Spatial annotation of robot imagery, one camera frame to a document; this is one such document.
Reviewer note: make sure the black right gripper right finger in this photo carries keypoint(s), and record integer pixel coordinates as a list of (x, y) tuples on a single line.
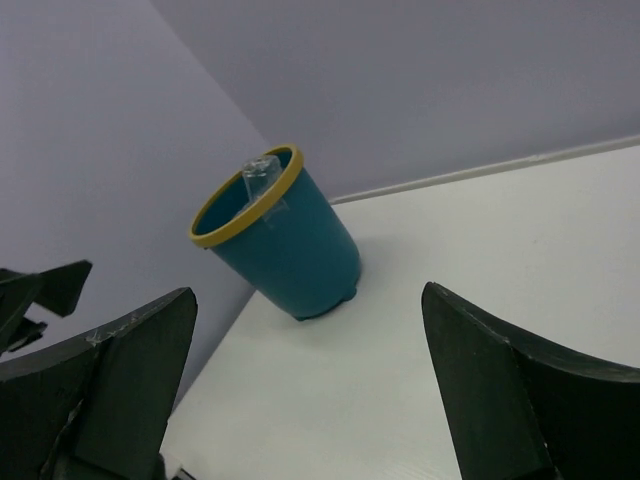
[(519, 406)]

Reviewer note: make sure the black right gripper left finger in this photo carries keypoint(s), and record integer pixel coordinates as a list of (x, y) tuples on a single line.
[(96, 406)]

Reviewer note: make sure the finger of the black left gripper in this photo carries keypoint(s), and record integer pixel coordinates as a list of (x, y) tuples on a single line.
[(18, 292), (61, 287)]

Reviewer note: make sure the clear bottle white cap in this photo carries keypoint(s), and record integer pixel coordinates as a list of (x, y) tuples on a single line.
[(259, 174)]

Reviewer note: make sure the teal bin yellow rim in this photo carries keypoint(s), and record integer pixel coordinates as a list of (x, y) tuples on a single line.
[(289, 244)]

